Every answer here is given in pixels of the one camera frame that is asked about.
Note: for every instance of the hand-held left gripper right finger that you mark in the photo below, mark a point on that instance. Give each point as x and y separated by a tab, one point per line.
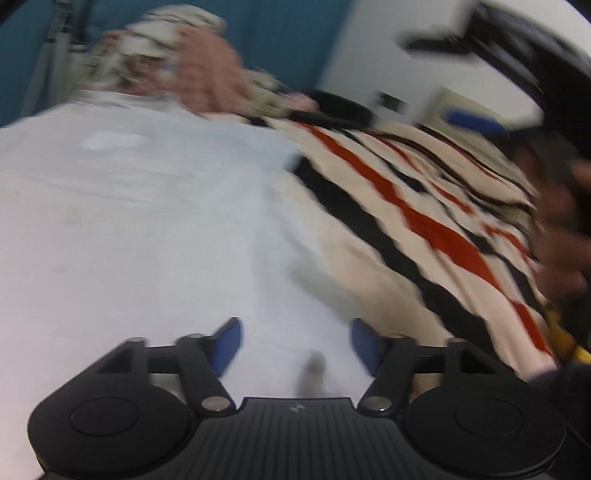
364	344

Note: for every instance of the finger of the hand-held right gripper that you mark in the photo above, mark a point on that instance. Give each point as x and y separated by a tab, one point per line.
443	40
475	120

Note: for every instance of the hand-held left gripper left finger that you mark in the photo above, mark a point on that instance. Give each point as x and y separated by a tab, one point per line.
228	341

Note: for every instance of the white shirt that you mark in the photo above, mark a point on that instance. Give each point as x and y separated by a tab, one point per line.
138	230

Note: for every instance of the pile of light clothes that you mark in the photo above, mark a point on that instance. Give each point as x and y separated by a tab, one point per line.
286	37

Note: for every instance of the person's right hand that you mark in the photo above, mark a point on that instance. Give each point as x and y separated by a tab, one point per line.
563	240

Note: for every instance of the striped blanket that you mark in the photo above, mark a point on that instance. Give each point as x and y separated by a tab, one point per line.
438	230

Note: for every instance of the black armchair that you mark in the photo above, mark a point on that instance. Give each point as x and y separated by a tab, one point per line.
341	106

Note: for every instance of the pale green cloth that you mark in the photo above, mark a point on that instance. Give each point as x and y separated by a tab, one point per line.
268	92

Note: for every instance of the yellow cloth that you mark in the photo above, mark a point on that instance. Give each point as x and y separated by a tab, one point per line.
565	339

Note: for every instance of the person's dark clothing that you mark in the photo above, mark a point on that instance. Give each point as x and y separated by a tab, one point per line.
568	397

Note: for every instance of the pink fleece blanket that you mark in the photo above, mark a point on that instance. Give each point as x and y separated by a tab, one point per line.
207	69

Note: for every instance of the beige cloth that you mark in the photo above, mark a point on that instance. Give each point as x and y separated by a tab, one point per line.
184	18

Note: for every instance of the garment steamer stand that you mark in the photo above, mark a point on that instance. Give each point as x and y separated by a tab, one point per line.
55	60

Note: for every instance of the blue curtain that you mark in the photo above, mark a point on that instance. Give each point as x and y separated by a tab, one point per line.
18	69

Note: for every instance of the wall socket with plug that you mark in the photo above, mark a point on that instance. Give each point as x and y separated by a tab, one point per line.
391	102

